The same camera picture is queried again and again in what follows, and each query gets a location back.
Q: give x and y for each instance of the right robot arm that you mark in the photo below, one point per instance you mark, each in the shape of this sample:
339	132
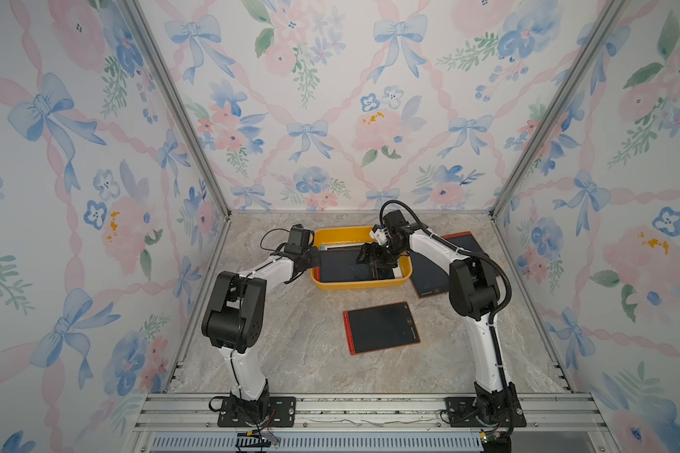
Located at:
478	291

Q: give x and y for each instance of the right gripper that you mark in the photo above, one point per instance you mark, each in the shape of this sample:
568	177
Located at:
374	253

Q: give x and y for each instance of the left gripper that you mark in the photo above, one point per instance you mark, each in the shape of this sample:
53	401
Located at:
315	257

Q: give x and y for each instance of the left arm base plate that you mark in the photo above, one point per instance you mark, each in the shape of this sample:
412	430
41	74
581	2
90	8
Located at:
273	412

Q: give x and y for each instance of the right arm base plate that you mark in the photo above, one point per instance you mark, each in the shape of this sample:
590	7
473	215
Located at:
468	412

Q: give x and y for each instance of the aluminium mounting rail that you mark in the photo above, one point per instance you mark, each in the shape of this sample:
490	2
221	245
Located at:
370	423

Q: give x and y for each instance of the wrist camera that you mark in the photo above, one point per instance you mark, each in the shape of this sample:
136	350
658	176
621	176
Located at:
300	241
379	235

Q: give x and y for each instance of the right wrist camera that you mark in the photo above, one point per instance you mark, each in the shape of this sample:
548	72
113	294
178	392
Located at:
379	235

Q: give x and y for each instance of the red writing tablet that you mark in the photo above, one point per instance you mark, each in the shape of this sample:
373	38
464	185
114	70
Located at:
381	327
340	265
427	278
464	240

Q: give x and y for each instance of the yellow plastic storage box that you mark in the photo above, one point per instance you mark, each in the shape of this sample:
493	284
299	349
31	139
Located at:
357	234

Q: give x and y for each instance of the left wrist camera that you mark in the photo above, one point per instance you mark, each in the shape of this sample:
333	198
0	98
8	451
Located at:
300	241

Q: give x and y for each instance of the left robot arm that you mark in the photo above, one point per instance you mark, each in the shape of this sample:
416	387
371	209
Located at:
234	319

